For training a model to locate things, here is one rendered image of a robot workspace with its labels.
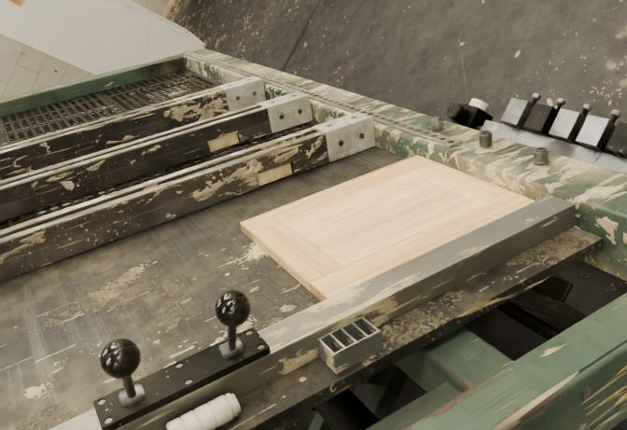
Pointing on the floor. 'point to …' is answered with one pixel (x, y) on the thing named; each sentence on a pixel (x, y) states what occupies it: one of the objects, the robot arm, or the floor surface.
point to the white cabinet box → (83, 19)
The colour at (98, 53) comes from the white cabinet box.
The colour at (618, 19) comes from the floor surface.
